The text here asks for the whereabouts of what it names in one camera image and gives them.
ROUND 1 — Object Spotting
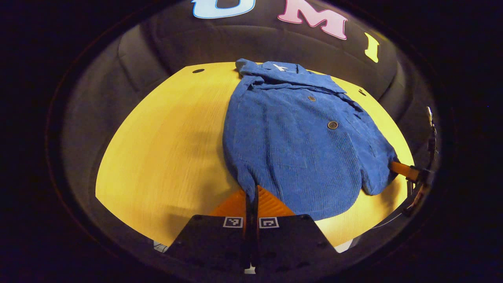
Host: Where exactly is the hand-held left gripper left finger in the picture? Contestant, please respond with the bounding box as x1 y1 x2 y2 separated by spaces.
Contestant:
165 188 252 276

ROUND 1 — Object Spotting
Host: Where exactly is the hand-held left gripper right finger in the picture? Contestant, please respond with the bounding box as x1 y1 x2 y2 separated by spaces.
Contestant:
251 185 338 276

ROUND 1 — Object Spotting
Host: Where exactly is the blue corduroy jacket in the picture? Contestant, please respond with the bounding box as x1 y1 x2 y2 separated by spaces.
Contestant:
222 58 399 221

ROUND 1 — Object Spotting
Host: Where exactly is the black backdrop cloth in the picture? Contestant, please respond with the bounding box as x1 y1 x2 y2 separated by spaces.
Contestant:
59 0 439 205

